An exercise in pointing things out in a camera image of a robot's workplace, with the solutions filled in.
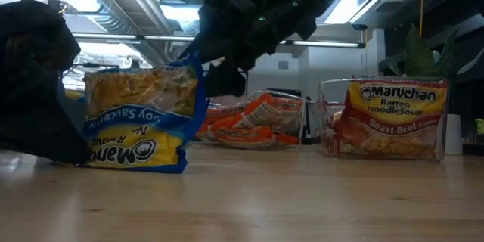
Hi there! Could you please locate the clear plastic bin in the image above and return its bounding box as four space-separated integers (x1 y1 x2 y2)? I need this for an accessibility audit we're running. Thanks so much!
317 76 451 161
194 89 307 150

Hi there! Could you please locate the blue Maruchan noodle packet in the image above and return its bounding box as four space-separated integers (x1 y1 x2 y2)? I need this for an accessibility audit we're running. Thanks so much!
81 52 208 175

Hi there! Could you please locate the red Maruchan noodle packet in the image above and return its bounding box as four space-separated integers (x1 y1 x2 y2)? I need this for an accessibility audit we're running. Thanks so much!
338 79 449 160

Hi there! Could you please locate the green plant in white pot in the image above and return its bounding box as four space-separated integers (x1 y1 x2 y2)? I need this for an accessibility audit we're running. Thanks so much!
404 24 484 156

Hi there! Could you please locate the silver ventilation duct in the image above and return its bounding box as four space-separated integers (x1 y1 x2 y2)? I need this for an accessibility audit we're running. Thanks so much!
56 0 178 67

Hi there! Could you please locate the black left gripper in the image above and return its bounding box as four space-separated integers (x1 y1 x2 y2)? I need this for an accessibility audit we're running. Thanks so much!
0 0 92 166

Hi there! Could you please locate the long ceiling light strip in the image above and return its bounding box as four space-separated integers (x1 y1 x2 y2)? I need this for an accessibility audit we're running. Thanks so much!
71 32 367 49

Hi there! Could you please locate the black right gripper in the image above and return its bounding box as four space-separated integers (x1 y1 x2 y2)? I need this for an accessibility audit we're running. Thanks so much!
179 0 288 98

